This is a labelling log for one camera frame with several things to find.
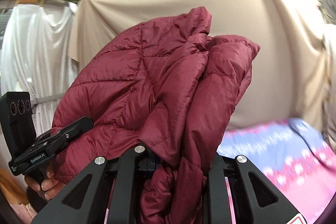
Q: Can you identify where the pink floral bed sheet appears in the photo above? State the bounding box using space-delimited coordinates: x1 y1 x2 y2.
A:
105 118 336 224

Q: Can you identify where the person's left hand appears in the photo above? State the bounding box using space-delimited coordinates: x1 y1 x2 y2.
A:
25 162 66 201

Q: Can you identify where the maroon quilted puffer jacket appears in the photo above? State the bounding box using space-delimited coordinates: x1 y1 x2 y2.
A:
52 7 260 223

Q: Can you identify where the beige curtain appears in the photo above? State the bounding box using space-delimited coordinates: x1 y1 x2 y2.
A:
69 0 334 132

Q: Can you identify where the grey patterned hanging cloth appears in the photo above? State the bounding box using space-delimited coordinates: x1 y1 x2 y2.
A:
317 0 335 152

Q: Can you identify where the white hanging curtain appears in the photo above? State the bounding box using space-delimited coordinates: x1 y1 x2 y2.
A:
1 4 77 135

